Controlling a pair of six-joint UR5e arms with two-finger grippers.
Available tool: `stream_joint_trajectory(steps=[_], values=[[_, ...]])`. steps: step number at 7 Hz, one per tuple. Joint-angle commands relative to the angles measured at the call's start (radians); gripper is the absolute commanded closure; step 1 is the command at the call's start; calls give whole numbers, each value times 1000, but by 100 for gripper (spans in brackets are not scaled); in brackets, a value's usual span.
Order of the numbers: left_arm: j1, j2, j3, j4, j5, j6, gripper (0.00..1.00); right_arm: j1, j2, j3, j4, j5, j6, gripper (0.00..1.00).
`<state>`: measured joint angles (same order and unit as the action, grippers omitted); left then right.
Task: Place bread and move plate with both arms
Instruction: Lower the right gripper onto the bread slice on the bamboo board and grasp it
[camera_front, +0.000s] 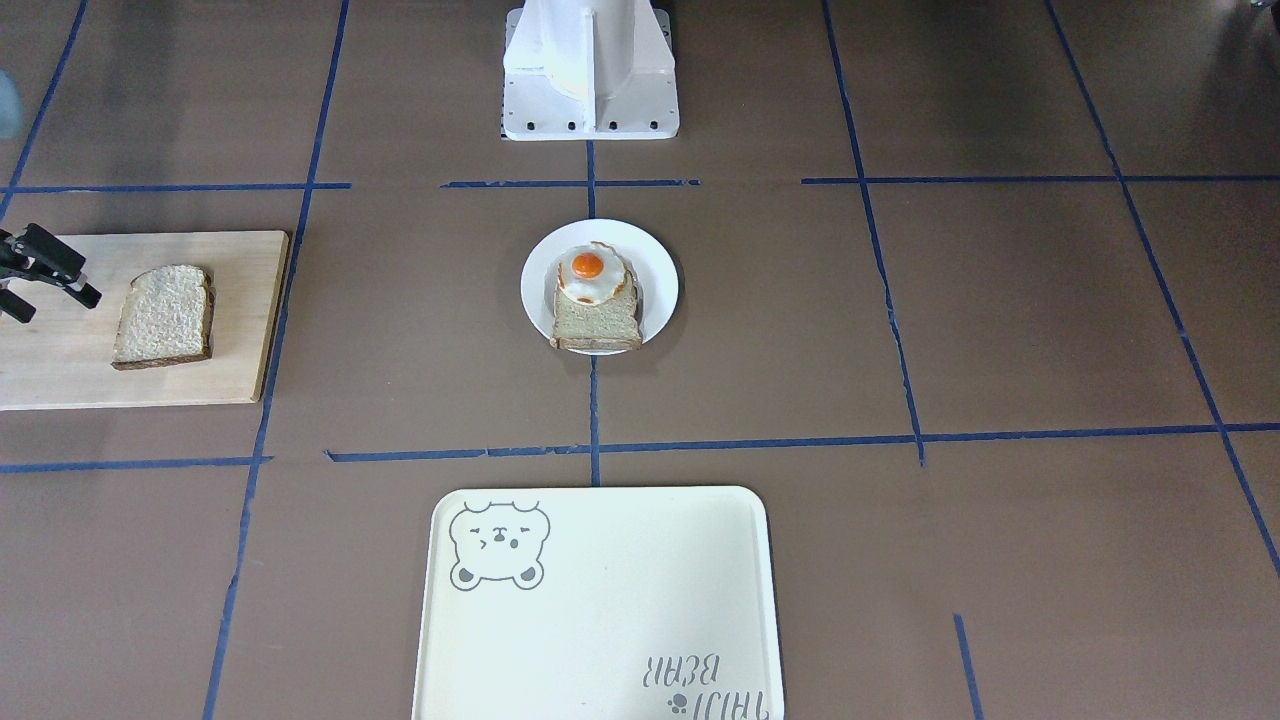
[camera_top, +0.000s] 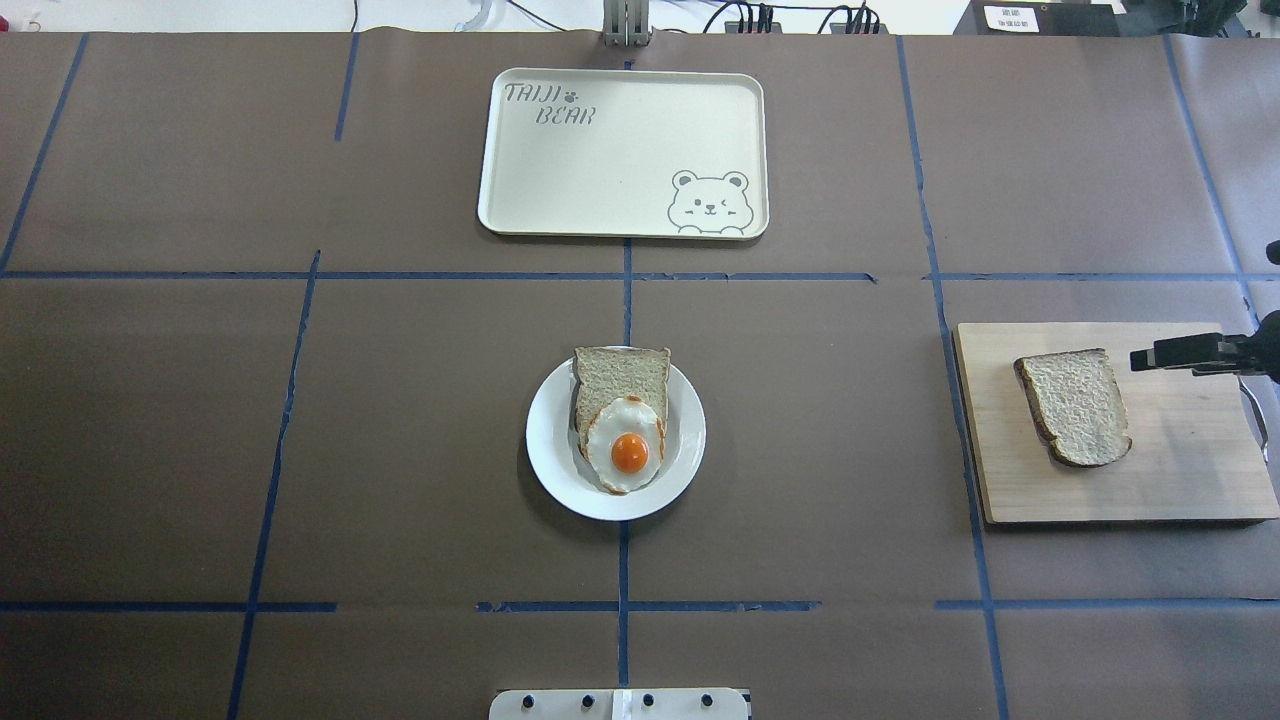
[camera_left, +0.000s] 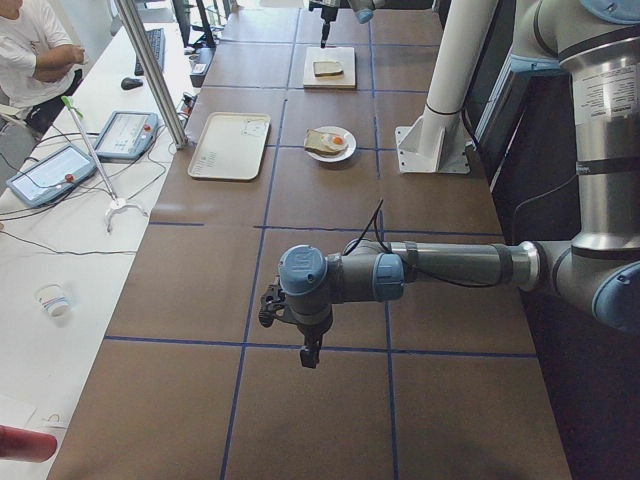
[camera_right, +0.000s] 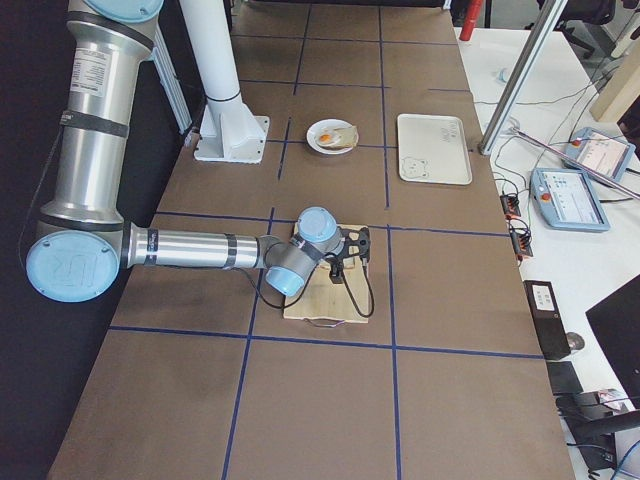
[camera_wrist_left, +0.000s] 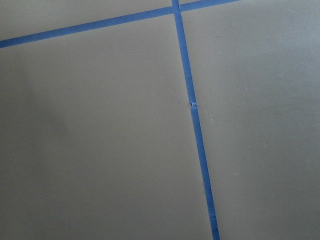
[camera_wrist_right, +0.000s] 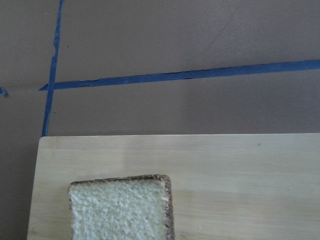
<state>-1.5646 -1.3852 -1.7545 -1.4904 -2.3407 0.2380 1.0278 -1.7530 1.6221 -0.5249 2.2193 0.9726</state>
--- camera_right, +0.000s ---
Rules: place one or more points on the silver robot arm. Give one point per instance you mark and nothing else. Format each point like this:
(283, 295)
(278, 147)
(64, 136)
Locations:
(83, 241)

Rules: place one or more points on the orange black adapter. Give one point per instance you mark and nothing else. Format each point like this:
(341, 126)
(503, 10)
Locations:
(510, 205)
(521, 242)

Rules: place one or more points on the cream bear tray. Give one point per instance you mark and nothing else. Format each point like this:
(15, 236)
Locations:
(432, 149)

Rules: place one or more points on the white round plate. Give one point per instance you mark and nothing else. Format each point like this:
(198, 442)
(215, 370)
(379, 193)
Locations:
(323, 125)

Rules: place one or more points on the black box with label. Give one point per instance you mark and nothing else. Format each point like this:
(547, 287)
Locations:
(546, 319)

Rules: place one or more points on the wooden cutting board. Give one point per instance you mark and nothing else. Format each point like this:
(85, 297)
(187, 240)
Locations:
(328, 299)

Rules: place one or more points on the fried egg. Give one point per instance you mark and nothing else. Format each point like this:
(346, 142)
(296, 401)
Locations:
(329, 139)

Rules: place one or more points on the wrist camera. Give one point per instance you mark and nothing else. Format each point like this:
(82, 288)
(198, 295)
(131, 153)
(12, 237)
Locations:
(356, 242)

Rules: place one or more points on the bread slice on plate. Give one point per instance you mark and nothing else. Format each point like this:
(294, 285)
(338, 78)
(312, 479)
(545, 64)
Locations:
(344, 137)

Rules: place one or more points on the white pedestal column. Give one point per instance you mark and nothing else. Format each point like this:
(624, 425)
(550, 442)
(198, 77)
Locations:
(229, 132)

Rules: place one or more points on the red cylinder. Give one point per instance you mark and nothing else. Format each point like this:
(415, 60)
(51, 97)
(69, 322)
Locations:
(473, 11)

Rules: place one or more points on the black monitor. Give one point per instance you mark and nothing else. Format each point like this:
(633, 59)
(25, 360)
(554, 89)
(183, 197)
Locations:
(615, 324)

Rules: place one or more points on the teach pendant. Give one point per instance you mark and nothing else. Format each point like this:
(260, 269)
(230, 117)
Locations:
(605, 153)
(567, 200)

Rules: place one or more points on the near teach pendant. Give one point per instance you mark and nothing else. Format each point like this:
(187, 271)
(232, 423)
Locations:
(567, 200)

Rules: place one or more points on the aluminium frame post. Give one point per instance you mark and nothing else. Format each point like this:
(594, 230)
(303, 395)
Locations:
(542, 28)

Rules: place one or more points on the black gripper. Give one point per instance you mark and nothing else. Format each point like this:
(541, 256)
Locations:
(332, 258)

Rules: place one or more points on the far teach pendant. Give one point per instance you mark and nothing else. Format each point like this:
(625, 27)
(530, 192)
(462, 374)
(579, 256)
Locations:
(605, 153)

